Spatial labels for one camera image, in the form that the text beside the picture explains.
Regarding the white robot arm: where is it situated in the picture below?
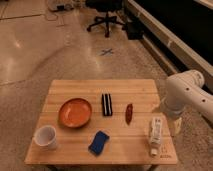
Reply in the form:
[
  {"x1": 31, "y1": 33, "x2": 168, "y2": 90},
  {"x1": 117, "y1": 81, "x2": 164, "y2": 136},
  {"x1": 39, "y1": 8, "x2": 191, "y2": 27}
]
[{"x1": 160, "y1": 70, "x2": 213, "y2": 123}]

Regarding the black white striped block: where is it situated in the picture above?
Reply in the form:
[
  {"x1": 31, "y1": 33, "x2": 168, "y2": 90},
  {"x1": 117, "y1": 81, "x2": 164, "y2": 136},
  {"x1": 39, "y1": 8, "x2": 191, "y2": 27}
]
[{"x1": 102, "y1": 94, "x2": 113, "y2": 116}]

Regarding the red brown sausage toy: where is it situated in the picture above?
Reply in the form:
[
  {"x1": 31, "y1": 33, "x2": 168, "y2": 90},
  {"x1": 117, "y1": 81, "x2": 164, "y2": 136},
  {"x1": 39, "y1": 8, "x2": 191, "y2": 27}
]
[{"x1": 125, "y1": 103, "x2": 133, "y2": 125}]

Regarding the wooden table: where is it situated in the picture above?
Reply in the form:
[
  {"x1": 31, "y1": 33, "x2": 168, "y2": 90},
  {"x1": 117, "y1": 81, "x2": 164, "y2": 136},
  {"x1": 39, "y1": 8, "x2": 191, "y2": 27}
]
[{"x1": 25, "y1": 79, "x2": 178, "y2": 165}]

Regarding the orange plate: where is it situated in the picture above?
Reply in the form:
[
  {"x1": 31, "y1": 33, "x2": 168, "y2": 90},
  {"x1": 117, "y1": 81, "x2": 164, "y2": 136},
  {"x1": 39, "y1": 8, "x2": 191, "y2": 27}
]
[{"x1": 59, "y1": 98, "x2": 92, "y2": 128}]

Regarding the blue sponge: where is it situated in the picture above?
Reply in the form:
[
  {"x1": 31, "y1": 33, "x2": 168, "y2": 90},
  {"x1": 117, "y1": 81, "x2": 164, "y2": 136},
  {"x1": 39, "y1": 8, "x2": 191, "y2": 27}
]
[{"x1": 88, "y1": 131, "x2": 110, "y2": 155}]

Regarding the black box on floor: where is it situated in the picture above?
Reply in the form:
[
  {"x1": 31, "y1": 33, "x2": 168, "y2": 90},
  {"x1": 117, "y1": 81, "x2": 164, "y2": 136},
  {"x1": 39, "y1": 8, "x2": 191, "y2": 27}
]
[{"x1": 126, "y1": 22, "x2": 144, "y2": 40}]

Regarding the white tube bottle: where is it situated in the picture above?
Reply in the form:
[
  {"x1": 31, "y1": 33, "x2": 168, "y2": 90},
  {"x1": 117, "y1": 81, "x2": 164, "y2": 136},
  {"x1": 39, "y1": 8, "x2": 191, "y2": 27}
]
[{"x1": 149, "y1": 117, "x2": 163, "y2": 156}]

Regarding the black office chair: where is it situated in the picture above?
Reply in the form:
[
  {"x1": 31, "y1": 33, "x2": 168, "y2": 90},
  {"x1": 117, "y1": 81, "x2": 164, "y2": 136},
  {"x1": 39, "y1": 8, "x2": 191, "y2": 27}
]
[{"x1": 85, "y1": 0, "x2": 125, "y2": 38}]

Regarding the white cup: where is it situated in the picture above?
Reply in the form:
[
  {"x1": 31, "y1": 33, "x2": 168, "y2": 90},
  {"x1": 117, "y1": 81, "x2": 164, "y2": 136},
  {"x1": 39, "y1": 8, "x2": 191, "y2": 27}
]
[{"x1": 34, "y1": 125, "x2": 57, "y2": 149}]

